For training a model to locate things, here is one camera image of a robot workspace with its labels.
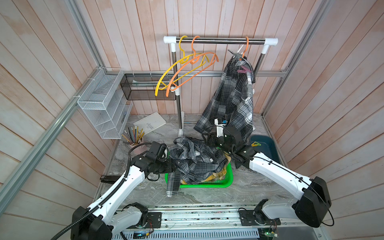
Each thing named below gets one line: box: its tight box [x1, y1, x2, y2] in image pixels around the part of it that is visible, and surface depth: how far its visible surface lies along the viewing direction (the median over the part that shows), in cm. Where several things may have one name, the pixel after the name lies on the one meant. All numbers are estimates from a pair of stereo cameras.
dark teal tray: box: [250, 135, 281, 164], surface depth 102 cm
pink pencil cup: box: [121, 125, 147, 157], surface depth 95 cm
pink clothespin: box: [237, 65, 252, 74], surface depth 60 cm
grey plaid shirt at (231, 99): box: [194, 49, 255, 141], surface depth 67 cm
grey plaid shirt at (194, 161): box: [166, 137, 227, 197], surface depth 81 cm
